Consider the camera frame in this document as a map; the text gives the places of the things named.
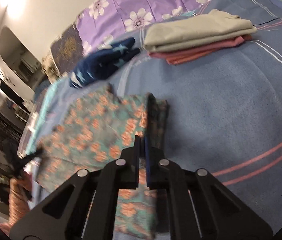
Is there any teal floral garment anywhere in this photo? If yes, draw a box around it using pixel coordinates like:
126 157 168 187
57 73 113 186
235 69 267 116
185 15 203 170
36 85 168 239

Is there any pink sleeved left forearm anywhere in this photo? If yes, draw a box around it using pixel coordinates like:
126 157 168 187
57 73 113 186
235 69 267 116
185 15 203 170
0 172 32 236

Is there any turquoise blanket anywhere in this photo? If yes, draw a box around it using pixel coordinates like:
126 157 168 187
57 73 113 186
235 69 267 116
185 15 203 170
18 77 67 155

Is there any beige crumpled cloth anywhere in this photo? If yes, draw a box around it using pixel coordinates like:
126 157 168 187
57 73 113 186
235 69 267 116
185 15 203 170
41 55 61 83

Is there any navy star fleece garment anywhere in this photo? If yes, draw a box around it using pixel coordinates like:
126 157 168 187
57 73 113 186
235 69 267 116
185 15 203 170
69 37 140 89

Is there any blue plaid bed sheet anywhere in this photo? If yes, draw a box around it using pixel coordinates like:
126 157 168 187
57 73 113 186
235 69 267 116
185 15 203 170
18 0 282 240

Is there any dark gold-tree pillow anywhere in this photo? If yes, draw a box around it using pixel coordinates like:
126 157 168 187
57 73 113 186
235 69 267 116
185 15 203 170
50 23 84 75

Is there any folded pink garment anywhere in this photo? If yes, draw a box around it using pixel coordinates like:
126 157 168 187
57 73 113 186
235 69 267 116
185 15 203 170
148 35 252 65

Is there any purple floral pillow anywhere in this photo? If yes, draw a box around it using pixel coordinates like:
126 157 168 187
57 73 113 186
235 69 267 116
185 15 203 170
76 0 210 56

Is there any folded beige garment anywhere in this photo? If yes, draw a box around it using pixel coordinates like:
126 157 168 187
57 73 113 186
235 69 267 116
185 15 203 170
144 9 257 53

